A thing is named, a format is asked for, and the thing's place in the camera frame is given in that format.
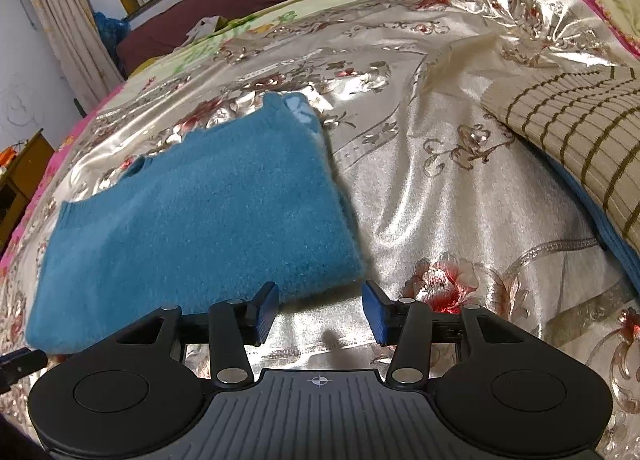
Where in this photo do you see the wooden desk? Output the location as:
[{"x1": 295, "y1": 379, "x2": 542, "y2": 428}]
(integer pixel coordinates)
[{"x1": 0, "y1": 128, "x2": 56, "y2": 255}]

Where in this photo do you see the white crumpled cloth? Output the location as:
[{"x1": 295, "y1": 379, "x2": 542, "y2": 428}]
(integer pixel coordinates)
[{"x1": 187, "y1": 16, "x2": 227, "y2": 41}]

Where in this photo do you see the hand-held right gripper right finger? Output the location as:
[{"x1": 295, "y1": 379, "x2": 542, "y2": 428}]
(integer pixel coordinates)
[{"x1": 361, "y1": 280, "x2": 529, "y2": 387}]

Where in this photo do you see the beige curtain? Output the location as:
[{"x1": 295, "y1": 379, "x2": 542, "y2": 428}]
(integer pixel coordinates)
[{"x1": 24, "y1": 0, "x2": 127, "y2": 113}]

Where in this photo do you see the beige striped garment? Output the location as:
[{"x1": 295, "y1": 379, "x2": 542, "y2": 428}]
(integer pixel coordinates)
[{"x1": 481, "y1": 66, "x2": 640, "y2": 255}]

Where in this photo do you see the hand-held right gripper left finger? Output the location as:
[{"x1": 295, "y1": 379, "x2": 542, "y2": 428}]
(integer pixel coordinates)
[{"x1": 112, "y1": 281, "x2": 281, "y2": 387}]

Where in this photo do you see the pink and yellow quilt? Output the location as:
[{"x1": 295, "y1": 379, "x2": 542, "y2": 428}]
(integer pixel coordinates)
[{"x1": 0, "y1": 0, "x2": 640, "y2": 261}]

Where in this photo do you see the floral satin blanket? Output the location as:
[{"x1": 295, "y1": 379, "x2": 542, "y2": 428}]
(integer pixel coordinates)
[{"x1": 0, "y1": 0, "x2": 640, "y2": 456}]

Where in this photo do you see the blue plastic bag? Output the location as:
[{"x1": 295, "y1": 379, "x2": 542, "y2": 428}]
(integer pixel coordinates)
[{"x1": 92, "y1": 12, "x2": 132, "y2": 66}]

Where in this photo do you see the blue flower-print sweater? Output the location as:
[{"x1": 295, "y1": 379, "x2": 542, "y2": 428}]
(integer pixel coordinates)
[{"x1": 25, "y1": 92, "x2": 367, "y2": 357}]

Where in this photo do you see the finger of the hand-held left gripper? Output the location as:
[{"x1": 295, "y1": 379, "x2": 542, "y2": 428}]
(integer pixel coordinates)
[{"x1": 0, "y1": 347, "x2": 49, "y2": 395}]

